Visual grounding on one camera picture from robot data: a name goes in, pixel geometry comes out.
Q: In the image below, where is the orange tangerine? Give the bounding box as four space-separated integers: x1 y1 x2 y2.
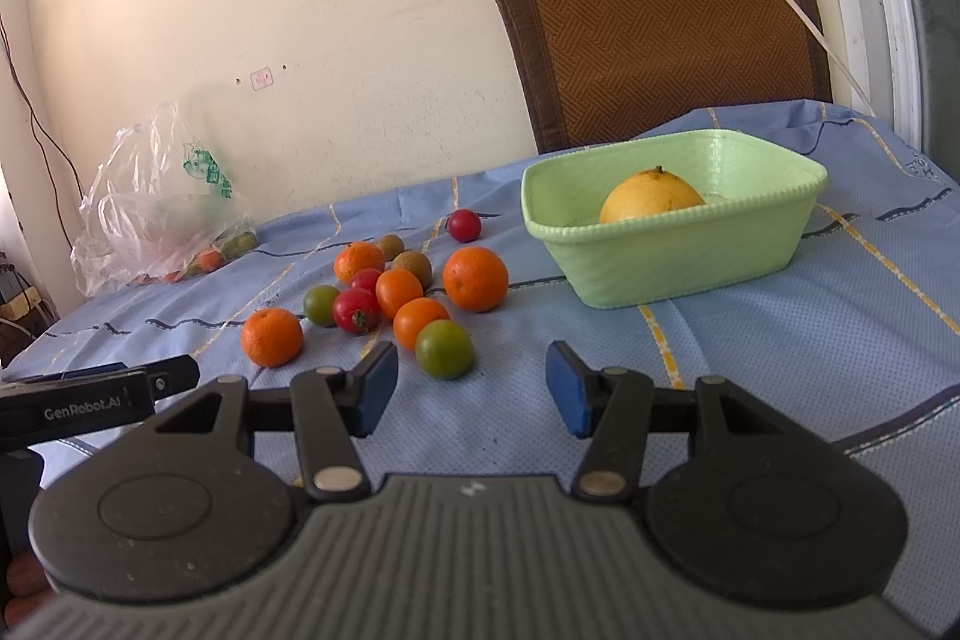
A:
332 241 386 286
241 308 304 369
443 247 509 314

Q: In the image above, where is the green tomato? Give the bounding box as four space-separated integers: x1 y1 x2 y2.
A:
302 284 340 328
415 320 475 380

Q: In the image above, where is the large yellow grapefruit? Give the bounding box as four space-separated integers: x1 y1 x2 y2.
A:
599 166 704 224

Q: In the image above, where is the red tomato front middle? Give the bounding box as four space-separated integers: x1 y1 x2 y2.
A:
332 287 381 335

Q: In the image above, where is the red tomato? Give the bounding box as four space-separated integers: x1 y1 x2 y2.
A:
350 268 382 294
446 208 482 244
332 287 381 335

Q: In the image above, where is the orange tomato right front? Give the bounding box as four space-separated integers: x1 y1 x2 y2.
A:
392 298 449 351

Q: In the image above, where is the orange fruit in bag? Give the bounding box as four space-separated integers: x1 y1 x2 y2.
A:
195 247 224 273

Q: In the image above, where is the red tomato back middle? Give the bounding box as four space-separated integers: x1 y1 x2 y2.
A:
350 268 382 294

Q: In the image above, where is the small orange tomato middle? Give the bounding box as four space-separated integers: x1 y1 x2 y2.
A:
374 268 423 321

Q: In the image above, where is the brown kiwi fruit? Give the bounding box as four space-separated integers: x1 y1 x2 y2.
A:
391 250 433 291

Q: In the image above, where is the clear plastic bag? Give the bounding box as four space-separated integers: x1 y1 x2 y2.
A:
70 104 259 299

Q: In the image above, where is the small brown fruit back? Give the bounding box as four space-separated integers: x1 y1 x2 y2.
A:
376 234 405 262

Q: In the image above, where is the light green plastic basket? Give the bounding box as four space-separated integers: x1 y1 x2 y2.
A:
521 128 828 308

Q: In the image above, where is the red tomato far back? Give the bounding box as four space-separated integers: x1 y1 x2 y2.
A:
446 208 482 244

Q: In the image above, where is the blue tablecloth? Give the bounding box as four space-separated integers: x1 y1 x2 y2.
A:
11 103 958 633

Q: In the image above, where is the brown woven chair mat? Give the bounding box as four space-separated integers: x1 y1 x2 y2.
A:
494 0 832 152

